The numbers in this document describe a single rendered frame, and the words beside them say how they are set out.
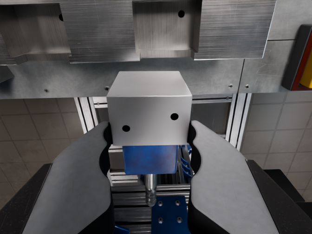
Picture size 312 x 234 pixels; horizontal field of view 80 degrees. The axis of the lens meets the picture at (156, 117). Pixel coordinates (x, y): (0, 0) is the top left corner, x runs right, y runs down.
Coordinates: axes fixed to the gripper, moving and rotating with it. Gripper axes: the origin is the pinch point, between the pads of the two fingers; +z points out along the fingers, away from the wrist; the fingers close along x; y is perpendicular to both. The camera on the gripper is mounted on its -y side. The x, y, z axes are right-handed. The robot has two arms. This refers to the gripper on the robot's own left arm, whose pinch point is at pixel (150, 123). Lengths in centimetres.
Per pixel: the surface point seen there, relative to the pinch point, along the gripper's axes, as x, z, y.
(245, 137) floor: 66, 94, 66
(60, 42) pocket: -8.5, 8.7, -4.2
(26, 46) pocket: -11.9, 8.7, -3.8
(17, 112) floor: -84, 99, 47
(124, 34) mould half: -2.0, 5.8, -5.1
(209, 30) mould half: 4.9, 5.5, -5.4
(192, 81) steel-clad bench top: 6.1, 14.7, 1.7
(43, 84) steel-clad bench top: -15.1, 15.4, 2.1
